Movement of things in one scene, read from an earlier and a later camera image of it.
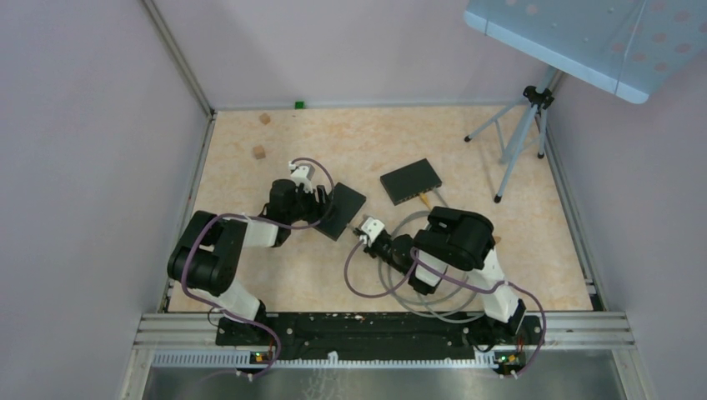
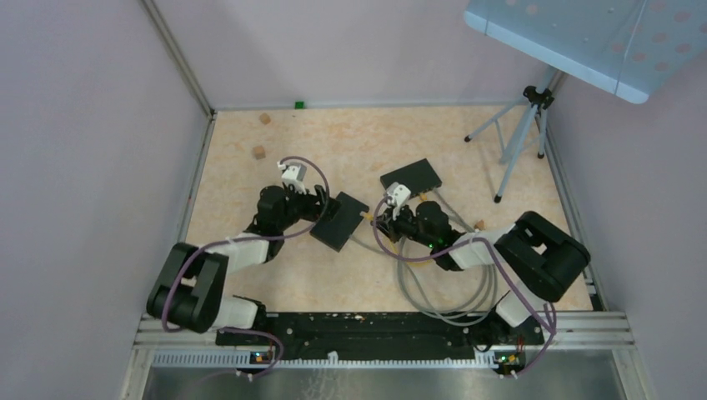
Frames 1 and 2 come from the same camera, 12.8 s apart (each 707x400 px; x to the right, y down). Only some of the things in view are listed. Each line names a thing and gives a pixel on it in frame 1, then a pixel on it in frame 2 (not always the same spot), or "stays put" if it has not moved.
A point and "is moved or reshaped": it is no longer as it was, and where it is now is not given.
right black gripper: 370,250 -> 388,223
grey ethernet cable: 415,298 is moved or reshaped
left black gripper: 318,208 stays put
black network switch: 408,182 stays put
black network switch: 347,202 is moved or reshaped
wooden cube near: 259,152 stays put
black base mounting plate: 377,333 stays put
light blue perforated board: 626,48 stays put
